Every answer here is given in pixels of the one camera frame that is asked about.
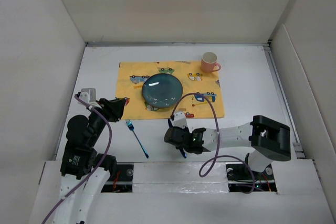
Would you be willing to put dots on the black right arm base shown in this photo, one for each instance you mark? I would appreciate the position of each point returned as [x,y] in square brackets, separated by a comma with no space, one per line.
[240,179]

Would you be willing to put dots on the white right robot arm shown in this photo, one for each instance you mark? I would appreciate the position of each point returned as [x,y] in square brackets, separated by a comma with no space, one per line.
[269,139]

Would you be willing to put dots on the blue metal fork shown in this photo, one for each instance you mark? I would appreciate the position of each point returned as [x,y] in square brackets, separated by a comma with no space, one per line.
[131,128]

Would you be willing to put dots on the pink ceramic mug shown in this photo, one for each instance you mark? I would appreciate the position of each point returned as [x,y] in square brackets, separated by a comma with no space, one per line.
[209,63]

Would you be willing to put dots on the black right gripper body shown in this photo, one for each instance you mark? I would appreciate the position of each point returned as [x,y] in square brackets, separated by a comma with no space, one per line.
[182,129]

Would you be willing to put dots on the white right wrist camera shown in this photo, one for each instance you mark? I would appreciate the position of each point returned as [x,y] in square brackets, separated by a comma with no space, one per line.
[179,119]

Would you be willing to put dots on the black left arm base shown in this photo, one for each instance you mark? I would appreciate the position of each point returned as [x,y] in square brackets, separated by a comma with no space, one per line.
[121,181]

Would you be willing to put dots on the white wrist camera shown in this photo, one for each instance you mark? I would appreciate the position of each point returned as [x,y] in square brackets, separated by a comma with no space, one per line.
[87,97]
[179,119]

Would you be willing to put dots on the dark teal ceramic plate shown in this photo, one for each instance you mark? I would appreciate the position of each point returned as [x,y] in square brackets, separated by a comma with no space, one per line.
[162,90]

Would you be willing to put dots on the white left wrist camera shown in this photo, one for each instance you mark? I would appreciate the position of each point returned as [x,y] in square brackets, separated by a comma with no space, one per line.
[87,97]

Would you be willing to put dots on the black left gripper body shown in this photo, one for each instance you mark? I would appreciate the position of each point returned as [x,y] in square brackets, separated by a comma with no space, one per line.
[98,121]

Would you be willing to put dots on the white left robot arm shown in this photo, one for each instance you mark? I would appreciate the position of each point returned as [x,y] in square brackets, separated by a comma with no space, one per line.
[77,196]

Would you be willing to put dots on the blue metal knife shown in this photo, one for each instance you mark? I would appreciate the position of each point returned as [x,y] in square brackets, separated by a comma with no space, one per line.
[183,153]

